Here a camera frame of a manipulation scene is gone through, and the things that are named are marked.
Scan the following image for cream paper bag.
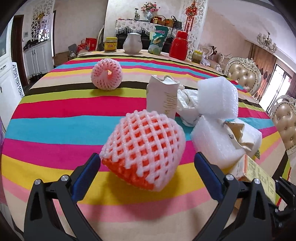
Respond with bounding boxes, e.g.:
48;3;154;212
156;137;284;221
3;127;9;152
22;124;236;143
222;118;262;159

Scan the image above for small yellow lid jar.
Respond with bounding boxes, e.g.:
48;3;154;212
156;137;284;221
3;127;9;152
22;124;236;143
191;50;203;64

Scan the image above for red thermos jug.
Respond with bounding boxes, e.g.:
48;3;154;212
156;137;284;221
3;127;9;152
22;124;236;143
169;31;188;61

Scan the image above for white dining chair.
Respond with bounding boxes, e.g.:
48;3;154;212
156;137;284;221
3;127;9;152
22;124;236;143
96;26;104;51

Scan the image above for chandelier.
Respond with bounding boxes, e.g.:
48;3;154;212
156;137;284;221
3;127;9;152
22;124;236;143
256;32;278;54

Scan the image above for white foam block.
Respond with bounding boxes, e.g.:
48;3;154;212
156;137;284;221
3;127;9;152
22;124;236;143
197;76;238;120
190;115;263;170

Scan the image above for yellow lidded jar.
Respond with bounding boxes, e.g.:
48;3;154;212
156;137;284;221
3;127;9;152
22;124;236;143
104;37;117;52

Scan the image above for brown curtain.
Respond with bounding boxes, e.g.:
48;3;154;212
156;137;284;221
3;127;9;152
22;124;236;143
248;43;277;102

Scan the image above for red chinese knot ornament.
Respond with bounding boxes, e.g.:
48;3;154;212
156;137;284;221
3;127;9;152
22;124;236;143
185;1;198;33

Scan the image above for piano with lace cover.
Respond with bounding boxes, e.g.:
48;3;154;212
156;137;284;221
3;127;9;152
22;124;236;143
115;19;178;53

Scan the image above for yellow printed cardboard box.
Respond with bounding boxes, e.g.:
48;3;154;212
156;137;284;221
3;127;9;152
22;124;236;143
230;154;276;204

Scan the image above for flower vase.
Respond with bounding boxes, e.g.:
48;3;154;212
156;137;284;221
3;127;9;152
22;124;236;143
140;1;160;20

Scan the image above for green snack bag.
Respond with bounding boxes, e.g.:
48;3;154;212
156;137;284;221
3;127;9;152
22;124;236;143
148;26;169;55

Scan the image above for beige tufted chair far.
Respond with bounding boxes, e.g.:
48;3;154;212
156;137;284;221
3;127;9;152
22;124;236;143
224;57;261;95

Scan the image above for pink foam net ball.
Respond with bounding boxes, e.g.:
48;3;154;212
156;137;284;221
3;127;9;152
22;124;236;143
91;58;123;90

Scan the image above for beige tufted chair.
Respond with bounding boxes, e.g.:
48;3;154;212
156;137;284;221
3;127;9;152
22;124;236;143
269;95;296;155
224;57;261;95

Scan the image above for white tall glass cabinet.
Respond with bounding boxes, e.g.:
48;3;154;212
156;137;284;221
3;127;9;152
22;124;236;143
0;21;22;129

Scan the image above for white plastic wrap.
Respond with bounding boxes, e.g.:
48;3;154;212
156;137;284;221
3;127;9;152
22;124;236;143
176;89;200;127

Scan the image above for white low cabinet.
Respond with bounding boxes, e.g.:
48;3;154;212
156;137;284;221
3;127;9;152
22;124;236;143
23;41;53;77

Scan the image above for red gift bags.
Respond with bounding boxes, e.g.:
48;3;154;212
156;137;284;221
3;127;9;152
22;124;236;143
77;38;97;53

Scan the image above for striped colourful tablecloth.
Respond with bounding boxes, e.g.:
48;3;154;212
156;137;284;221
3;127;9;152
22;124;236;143
1;52;295;240

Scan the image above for white paper carton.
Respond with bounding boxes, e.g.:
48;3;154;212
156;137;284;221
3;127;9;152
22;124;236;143
146;75;180;119

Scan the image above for orange fruit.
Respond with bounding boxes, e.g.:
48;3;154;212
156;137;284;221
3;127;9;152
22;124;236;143
99;109;186;191

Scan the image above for beige tufted chair near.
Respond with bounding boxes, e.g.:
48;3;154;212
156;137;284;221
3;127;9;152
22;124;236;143
269;95;296;155

